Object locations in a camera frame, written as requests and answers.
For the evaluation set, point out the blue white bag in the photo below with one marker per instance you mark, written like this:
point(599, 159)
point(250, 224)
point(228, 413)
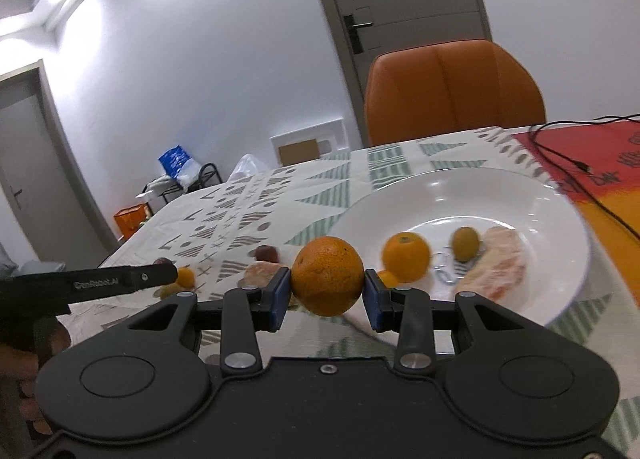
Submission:
point(180, 166)

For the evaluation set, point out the white foam packaging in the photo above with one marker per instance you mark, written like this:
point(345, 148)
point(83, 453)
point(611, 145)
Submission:
point(331, 137)

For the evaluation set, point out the person's left hand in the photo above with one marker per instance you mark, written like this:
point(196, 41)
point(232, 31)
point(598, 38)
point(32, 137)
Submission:
point(22, 367)

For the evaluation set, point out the black metal shelf rack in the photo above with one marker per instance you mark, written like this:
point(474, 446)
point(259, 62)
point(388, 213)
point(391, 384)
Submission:
point(162, 190)

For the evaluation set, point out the green fruit in plate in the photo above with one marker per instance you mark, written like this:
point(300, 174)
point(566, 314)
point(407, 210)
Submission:
point(465, 244)

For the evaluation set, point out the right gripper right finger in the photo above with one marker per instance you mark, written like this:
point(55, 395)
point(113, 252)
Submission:
point(408, 313)

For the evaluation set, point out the mandarin in plate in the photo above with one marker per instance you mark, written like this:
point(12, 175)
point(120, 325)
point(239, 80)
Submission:
point(407, 256)

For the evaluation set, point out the patterned white tablecloth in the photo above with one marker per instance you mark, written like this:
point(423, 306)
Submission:
point(216, 231)

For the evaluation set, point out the small red plum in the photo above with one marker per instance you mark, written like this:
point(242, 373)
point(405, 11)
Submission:
point(162, 261)

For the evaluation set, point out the white ceramic plate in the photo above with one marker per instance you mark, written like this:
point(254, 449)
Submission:
point(556, 247)

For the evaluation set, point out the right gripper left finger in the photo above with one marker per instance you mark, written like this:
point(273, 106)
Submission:
point(246, 311)

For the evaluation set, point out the small yellow orange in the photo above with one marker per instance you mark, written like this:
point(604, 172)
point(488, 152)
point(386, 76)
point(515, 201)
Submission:
point(185, 278)

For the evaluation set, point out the orange leather chair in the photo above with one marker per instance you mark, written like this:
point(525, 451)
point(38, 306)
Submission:
point(446, 88)

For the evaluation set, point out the black door handle lock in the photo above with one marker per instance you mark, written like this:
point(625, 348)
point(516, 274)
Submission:
point(352, 29)

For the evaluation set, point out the red orange mat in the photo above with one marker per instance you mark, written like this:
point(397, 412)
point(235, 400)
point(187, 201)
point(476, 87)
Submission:
point(596, 165)

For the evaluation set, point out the brown cardboard piece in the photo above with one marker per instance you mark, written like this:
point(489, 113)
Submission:
point(299, 152)

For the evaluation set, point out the large orange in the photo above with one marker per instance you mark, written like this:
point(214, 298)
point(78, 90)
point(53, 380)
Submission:
point(327, 276)

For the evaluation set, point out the white plastic bag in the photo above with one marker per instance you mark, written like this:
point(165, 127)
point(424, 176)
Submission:
point(248, 166)

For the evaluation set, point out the orange box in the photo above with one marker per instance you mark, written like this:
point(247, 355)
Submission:
point(129, 220)

